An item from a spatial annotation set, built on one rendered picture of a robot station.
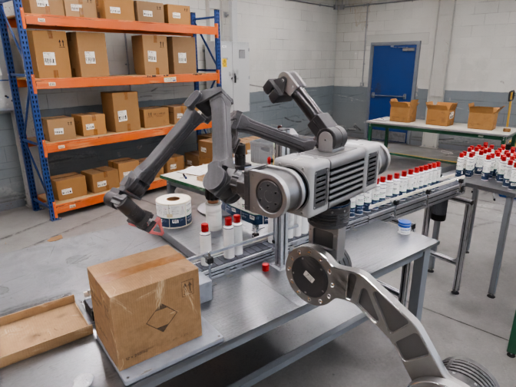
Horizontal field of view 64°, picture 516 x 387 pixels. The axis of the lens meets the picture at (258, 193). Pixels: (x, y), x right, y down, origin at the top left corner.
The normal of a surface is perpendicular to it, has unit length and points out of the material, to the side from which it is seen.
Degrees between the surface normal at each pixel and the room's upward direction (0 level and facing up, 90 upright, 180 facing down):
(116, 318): 90
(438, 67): 90
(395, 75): 90
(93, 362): 0
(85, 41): 89
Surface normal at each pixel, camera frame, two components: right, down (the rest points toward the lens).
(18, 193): 0.74, 0.21
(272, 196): -0.68, 0.23
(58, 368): 0.00, -0.95
